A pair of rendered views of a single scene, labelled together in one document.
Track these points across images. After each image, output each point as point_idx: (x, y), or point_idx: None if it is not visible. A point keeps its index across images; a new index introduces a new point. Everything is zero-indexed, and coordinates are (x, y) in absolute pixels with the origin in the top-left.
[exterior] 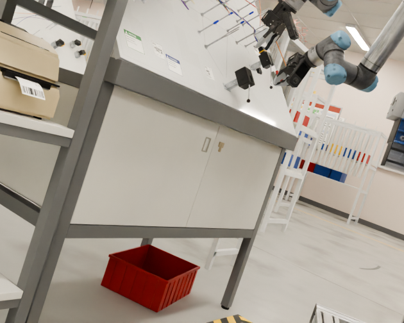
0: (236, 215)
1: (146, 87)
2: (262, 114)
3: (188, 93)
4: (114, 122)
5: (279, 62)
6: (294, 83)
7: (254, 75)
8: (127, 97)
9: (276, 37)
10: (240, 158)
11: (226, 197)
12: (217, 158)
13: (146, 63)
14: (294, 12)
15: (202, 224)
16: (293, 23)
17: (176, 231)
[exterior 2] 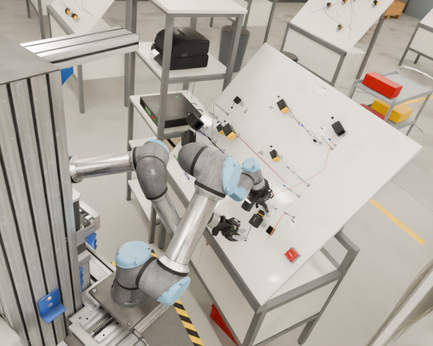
0: (225, 309)
1: (167, 178)
2: (229, 249)
3: (179, 192)
4: (169, 187)
5: (419, 290)
6: (212, 231)
7: (258, 228)
8: None
9: (262, 207)
10: (221, 267)
11: (216, 283)
12: (207, 248)
13: (170, 169)
14: (250, 189)
15: (205, 281)
16: (251, 198)
17: (193, 266)
